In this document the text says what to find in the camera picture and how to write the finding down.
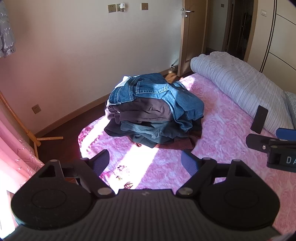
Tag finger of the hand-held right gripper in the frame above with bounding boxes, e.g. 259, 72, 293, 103
246, 133, 274, 153
276, 128, 296, 141

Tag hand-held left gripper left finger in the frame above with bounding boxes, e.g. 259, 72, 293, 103
38, 149, 115, 198

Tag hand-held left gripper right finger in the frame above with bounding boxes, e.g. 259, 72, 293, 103
176, 150, 253, 198

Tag blue denim jeans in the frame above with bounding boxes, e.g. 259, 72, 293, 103
108, 73, 205, 133

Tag dark red garment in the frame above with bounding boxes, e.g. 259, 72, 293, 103
135, 136, 200, 150

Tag black smartphone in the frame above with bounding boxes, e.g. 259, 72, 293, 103
250, 105, 269, 134

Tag grey plaid pillow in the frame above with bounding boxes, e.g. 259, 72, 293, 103
284, 91, 296, 116

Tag grey teal garment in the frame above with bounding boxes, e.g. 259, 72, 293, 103
104, 120, 186, 149

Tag white striped quilt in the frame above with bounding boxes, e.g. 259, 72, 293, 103
190, 51, 296, 135

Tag wooden coat rack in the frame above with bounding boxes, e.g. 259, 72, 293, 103
0, 91, 64, 158

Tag pink curtain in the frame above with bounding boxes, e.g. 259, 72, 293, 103
0, 120, 45, 232

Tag cream wardrobe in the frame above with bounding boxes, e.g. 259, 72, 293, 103
245, 0, 296, 80

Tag wooden door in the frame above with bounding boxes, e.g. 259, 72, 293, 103
177, 0, 208, 77

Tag silver padded jacket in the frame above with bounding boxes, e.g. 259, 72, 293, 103
0, 0, 17, 58

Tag wooden door frame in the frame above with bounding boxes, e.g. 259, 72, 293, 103
222, 0, 255, 63

